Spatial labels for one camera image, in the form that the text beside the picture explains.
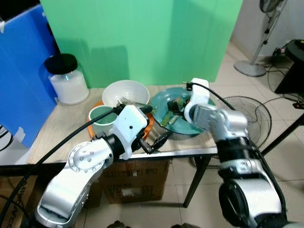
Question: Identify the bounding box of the green backdrop screen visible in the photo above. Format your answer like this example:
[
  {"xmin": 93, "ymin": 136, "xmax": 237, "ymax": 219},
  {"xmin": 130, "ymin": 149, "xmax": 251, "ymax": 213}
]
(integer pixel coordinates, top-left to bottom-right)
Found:
[{"xmin": 40, "ymin": 0, "xmax": 243, "ymax": 89}]

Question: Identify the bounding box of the printed brown cardboard box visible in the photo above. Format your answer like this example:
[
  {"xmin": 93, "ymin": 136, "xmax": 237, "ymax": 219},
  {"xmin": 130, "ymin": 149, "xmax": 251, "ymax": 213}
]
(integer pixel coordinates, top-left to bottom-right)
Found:
[{"xmin": 0, "ymin": 175, "xmax": 39, "ymax": 225}]

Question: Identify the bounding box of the grey standing fan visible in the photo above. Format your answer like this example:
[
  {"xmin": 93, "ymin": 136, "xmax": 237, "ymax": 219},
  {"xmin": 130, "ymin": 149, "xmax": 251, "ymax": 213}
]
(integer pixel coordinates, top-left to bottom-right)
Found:
[{"xmin": 233, "ymin": 0, "xmax": 288, "ymax": 78}]

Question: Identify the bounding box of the blue panel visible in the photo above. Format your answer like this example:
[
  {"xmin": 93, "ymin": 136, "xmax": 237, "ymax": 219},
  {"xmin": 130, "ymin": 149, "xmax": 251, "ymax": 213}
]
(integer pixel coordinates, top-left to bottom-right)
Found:
[{"xmin": 0, "ymin": 4, "xmax": 60, "ymax": 149}]

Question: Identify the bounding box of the white bowl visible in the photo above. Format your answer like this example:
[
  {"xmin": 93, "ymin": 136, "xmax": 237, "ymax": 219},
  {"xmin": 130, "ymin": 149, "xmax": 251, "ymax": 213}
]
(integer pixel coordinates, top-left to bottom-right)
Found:
[{"xmin": 102, "ymin": 80, "xmax": 151, "ymax": 109}]

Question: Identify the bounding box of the teal glass plate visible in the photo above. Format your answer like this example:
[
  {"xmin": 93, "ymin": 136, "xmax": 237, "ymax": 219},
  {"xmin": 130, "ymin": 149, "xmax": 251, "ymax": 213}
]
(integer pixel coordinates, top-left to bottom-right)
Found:
[{"xmin": 150, "ymin": 87, "xmax": 210, "ymax": 137}]

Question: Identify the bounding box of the orange plate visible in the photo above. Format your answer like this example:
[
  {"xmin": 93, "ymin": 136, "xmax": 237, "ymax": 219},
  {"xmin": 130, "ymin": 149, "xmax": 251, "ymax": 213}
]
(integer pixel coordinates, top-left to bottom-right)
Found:
[{"xmin": 88, "ymin": 100, "xmax": 155, "ymax": 142}]

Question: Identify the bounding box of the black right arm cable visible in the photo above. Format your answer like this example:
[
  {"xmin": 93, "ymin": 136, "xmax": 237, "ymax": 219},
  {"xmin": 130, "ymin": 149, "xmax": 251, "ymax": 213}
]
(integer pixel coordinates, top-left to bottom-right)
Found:
[{"xmin": 187, "ymin": 82, "xmax": 234, "ymax": 113}]

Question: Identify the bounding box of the clear jar with black lid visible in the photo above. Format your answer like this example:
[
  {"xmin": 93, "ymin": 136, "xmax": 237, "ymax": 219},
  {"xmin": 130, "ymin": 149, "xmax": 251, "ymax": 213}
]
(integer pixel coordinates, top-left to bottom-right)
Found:
[{"xmin": 44, "ymin": 53, "xmax": 90, "ymax": 105}]

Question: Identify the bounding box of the black floor fan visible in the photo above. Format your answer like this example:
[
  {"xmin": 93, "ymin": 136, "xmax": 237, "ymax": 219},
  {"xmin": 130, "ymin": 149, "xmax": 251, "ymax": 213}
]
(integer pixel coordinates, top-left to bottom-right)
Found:
[{"xmin": 218, "ymin": 96, "xmax": 273, "ymax": 152}]

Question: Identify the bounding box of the black side table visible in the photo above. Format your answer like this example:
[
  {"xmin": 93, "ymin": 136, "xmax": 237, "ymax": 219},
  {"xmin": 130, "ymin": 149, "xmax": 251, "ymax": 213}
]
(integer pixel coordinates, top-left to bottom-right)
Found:
[{"xmin": 273, "ymin": 40, "xmax": 304, "ymax": 95}]

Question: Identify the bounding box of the slanted black table leg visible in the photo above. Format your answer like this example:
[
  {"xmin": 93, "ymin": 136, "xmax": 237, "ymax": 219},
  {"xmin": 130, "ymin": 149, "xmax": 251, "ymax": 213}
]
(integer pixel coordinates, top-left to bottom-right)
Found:
[{"xmin": 261, "ymin": 113, "xmax": 304, "ymax": 156}]

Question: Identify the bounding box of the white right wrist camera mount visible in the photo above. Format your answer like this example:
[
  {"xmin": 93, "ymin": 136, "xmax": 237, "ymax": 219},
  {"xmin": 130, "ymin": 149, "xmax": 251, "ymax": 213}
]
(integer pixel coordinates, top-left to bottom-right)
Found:
[{"xmin": 184, "ymin": 78, "xmax": 212, "ymax": 122}]

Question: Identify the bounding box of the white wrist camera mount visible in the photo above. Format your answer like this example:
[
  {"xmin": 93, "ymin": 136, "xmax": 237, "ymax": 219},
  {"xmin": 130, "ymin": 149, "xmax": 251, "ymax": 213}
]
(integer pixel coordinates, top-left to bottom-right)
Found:
[
  {"xmin": 184, "ymin": 78, "xmax": 212, "ymax": 122},
  {"xmin": 110, "ymin": 105, "xmax": 149, "ymax": 160}
]

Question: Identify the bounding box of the green utensil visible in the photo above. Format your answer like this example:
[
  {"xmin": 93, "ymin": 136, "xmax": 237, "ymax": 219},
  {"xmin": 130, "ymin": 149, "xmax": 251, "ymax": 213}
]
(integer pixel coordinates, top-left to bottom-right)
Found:
[{"xmin": 161, "ymin": 112, "xmax": 180, "ymax": 128}]

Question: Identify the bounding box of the green cup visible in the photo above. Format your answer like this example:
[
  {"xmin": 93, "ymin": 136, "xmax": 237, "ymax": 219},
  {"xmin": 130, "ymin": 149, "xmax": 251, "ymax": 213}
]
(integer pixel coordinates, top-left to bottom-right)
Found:
[{"xmin": 89, "ymin": 105, "xmax": 120, "ymax": 137}]

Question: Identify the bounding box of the metal fork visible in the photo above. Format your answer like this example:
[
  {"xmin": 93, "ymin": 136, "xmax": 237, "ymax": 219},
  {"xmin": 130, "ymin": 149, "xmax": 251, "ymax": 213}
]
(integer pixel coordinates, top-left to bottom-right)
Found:
[{"xmin": 118, "ymin": 96, "xmax": 153, "ymax": 108}]

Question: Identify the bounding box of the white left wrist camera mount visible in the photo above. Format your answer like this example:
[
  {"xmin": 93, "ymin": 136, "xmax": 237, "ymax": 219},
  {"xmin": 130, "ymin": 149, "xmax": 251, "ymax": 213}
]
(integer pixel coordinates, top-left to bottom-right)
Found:
[{"xmin": 110, "ymin": 105, "xmax": 149, "ymax": 160}]

